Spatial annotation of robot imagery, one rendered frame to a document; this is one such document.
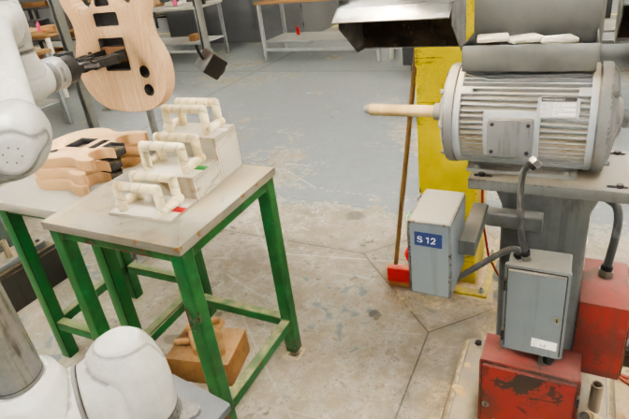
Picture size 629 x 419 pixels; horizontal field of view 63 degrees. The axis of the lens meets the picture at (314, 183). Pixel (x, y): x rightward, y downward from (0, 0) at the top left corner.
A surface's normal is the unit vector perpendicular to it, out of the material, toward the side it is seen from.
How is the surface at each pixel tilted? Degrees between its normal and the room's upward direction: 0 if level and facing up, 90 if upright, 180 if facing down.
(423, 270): 90
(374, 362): 0
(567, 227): 90
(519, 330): 90
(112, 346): 9
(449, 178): 90
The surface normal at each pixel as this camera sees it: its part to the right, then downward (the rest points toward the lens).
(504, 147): -0.43, 0.44
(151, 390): 0.79, 0.15
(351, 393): -0.12, -0.89
